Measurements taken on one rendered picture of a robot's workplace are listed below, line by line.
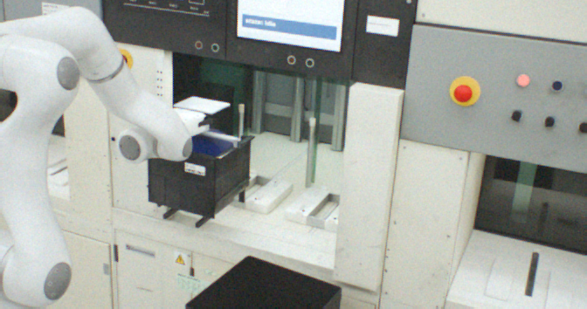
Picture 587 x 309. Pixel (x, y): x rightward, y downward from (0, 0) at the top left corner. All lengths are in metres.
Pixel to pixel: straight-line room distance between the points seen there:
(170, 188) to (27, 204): 0.62
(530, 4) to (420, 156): 0.43
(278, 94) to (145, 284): 0.99
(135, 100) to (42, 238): 0.37
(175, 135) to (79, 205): 0.79
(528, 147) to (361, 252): 0.49
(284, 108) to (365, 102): 1.18
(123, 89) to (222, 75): 0.96
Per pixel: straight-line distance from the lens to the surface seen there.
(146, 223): 2.09
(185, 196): 1.81
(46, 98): 1.20
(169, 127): 1.50
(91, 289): 2.37
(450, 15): 1.55
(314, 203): 2.12
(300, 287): 1.71
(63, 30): 1.32
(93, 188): 2.18
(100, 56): 1.38
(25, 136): 1.25
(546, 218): 2.13
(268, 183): 2.24
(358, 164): 1.63
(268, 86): 2.75
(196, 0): 1.77
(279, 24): 1.67
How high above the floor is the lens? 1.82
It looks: 21 degrees down
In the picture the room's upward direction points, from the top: 3 degrees clockwise
